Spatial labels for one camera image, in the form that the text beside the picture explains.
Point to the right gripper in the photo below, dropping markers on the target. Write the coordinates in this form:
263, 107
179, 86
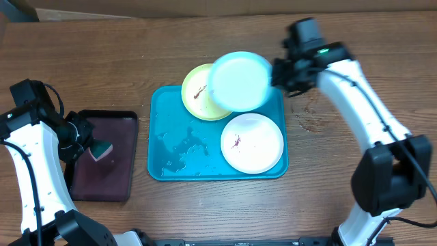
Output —
277, 80

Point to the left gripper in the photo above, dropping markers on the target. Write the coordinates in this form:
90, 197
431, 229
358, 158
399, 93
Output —
69, 155

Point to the green sponge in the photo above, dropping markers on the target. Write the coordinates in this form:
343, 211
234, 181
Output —
100, 149

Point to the light blue plate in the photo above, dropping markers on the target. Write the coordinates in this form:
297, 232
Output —
240, 81

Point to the yellow-green rimmed plate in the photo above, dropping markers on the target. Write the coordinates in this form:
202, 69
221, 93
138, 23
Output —
196, 98

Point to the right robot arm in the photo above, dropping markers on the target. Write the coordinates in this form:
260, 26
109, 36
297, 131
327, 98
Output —
393, 171

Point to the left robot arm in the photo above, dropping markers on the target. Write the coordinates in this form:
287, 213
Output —
39, 138

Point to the black rectangular tray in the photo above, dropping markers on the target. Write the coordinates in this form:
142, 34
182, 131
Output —
109, 178

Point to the teal plastic tray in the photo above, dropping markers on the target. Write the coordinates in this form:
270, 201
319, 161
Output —
184, 148

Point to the white plate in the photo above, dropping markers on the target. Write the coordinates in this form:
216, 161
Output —
252, 143

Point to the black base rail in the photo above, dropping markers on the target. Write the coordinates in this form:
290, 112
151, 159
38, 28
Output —
266, 243

